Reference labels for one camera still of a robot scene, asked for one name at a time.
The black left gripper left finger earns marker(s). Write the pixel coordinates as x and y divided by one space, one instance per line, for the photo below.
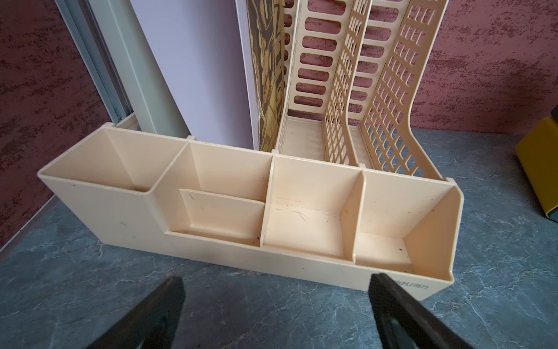
152 323

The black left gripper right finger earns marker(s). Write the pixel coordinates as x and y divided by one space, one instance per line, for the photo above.
403 322

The teal drawer cabinet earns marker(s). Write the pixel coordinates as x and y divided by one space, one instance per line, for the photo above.
537 153

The beige plastic desk organizer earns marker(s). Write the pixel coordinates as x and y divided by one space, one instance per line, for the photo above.
347 191

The grey-beige folder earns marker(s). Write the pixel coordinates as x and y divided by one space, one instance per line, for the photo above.
151 100

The yellow patterned book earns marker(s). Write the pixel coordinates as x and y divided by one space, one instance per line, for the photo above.
266 28

